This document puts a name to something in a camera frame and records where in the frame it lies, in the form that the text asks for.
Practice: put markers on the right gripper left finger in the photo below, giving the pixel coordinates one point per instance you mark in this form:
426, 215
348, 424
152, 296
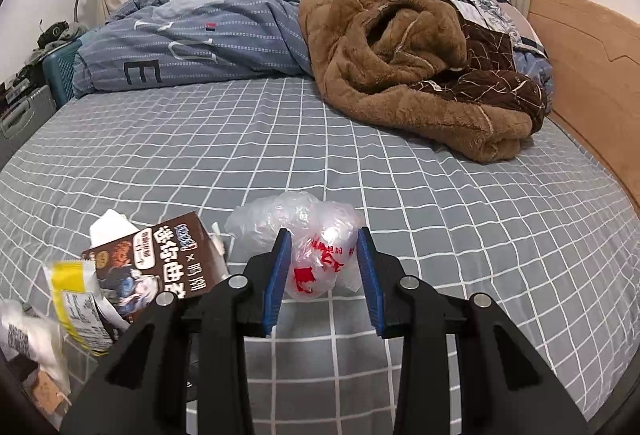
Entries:
140, 385

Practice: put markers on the brown printed snack box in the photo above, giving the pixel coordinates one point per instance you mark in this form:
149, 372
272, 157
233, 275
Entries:
176, 256

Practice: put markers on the yellow white snack packet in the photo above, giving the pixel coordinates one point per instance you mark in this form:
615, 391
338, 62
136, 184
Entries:
81, 306

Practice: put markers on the white bag with QR code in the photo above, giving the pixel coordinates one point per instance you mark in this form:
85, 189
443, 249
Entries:
38, 338

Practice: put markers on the clear bag red print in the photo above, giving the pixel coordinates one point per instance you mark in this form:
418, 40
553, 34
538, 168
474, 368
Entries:
324, 239

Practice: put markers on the grey checked bed mattress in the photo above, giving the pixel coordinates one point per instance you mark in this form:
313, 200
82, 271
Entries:
550, 235

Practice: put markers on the white paper scrap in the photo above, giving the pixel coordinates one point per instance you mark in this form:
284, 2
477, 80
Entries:
109, 227

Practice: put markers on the grey suitcase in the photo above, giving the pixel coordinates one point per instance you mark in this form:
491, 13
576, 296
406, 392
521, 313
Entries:
19, 124

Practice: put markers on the teal suitcase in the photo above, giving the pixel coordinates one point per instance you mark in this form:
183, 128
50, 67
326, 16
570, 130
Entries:
58, 71

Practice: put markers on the brown fleece blanket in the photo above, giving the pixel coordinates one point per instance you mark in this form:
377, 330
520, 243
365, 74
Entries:
418, 66

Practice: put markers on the blue striped duvet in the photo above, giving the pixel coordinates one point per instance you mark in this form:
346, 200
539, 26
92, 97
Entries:
162, 43

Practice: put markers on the wooden headboard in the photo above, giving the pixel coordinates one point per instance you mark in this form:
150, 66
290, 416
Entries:
594, 52

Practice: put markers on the patterned pillow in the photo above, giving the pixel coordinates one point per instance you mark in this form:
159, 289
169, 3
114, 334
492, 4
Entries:
530, 57

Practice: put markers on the clutter on suitcases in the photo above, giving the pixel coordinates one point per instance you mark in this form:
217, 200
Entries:
31, 75

